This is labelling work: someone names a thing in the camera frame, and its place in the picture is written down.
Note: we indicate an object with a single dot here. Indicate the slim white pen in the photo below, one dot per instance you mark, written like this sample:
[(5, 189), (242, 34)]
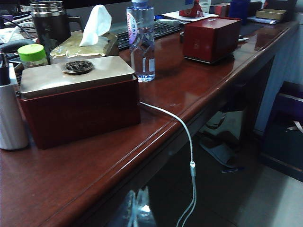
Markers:
[(243, 39)]

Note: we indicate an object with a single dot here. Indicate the white ribbed pen holder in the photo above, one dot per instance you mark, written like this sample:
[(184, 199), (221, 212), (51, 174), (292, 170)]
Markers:
[(11, 118)]

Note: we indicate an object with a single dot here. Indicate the clear water bottle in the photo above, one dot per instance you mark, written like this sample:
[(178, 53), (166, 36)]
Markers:
[(142, 47)]

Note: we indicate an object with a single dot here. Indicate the red wooden box golden lid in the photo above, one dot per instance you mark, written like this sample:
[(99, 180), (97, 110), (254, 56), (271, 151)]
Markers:
[(80, 113)]

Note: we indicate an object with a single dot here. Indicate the black keyboard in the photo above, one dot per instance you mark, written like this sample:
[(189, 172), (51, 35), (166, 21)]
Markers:
[(163, 29)]

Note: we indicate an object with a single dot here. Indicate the red square box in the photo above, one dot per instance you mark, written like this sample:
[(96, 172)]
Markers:
[(210, 40)]

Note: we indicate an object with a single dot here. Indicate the white paper stack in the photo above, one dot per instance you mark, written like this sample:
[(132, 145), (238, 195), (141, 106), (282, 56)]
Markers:
[(172, 16)]

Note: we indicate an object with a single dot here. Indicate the gold tissue box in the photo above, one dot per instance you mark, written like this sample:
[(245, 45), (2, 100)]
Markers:
[(71, 47)]

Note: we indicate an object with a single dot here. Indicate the white tissue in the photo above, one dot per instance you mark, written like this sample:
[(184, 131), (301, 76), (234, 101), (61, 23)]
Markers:
[(97, 23)]

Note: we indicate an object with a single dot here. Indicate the red pouch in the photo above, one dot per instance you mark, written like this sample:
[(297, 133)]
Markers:
[(191, 10)]

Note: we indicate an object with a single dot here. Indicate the dark red box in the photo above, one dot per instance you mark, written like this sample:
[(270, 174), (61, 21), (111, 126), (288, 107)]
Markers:
[(220, 10)]

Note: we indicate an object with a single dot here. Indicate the green lid jar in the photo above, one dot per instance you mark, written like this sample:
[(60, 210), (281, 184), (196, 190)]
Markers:
[(33, 55)]

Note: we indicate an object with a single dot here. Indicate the dark thermos mug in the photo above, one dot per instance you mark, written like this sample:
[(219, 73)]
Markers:
[(50, 26)]

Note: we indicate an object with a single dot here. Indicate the blue container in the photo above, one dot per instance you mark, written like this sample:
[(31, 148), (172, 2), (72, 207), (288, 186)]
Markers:
[(239, 9)]

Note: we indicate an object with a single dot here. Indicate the flat gold box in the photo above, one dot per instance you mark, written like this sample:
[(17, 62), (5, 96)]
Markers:
[(271, 14)]

